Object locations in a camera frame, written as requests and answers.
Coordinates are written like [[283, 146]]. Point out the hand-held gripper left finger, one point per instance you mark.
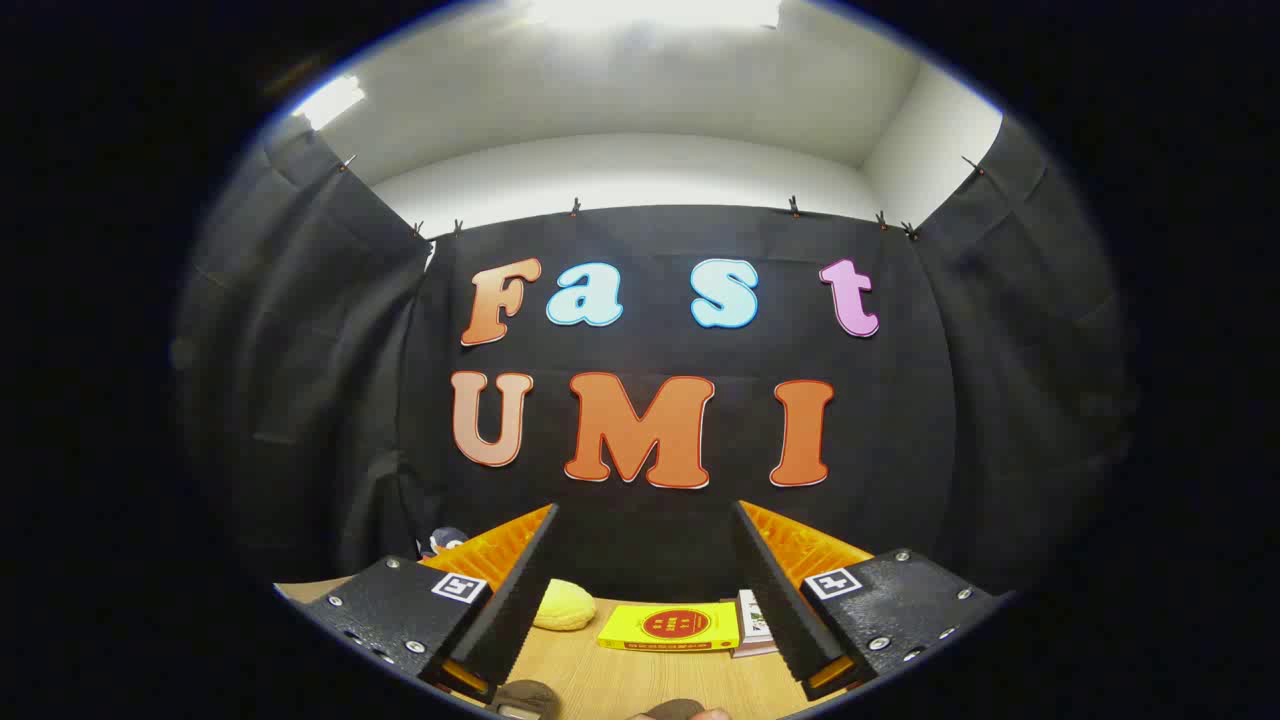
[[520, 600]]

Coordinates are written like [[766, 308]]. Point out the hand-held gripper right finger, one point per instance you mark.
[[775, 600]]

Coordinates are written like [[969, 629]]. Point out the yellow book with red label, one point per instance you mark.
[[670, 625]]

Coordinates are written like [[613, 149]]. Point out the ceiling light strip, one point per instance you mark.
[[328, 101]]

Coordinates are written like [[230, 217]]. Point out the yellow bread-shaped plush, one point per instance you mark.
[[566, 606]]

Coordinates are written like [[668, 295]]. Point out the penguin plush toy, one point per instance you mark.
[[447, 541]]

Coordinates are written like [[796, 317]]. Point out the ceiling light panel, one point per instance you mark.
[[650, 10]]

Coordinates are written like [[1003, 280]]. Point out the white book with bird cover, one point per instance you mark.
[[750, 612]]

